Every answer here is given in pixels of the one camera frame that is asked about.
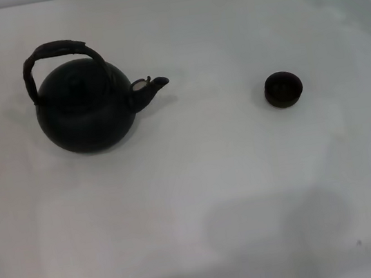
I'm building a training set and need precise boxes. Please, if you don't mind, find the black round teapot with handle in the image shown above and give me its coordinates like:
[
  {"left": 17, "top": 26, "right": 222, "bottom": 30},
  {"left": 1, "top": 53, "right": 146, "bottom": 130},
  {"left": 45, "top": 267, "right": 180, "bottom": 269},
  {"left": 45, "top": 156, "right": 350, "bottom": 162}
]
[{"left": 18, "top": 24, "right": 180, "bottom": 163}]

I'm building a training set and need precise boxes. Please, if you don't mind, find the small dark brown teacup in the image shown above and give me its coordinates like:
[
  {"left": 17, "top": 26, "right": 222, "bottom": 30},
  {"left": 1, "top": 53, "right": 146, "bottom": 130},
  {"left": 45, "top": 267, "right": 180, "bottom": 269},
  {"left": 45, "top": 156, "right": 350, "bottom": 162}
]
[{"left": 261, "top": 67, "right": 306, "bottom": 112}]

